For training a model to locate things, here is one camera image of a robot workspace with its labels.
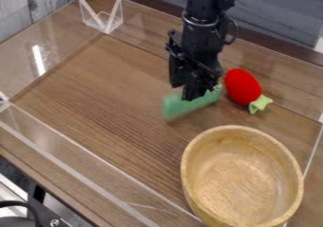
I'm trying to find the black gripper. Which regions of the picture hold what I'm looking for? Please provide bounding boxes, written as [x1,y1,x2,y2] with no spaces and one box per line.
[165,14,238,101]

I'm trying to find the green foam block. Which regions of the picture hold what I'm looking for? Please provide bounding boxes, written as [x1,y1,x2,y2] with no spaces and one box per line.
[161,84,222,121]

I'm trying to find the light wooden bowl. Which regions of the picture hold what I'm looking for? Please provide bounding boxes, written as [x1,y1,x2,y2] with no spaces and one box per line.
[180,125,304,227]

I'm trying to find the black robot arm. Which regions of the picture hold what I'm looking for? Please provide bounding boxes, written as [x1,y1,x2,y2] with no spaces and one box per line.
[165,0,238,101]

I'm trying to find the red plush strawberry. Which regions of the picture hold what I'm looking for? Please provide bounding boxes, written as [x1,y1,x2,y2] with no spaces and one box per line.
[224,68,273,114]

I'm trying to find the black metal table leg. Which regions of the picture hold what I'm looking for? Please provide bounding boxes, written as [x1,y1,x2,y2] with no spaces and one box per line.
[27,183,71,227]

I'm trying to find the clear acrylic corner bracket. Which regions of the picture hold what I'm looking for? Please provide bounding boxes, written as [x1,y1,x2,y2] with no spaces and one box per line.
[78,0,123,34]

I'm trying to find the clear acrylic tray wall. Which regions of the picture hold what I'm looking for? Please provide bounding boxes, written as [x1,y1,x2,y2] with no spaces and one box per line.
[0,94,201,227]

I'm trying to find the black cable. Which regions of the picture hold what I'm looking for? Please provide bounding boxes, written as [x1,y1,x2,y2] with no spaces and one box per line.
[0,199,33,213]

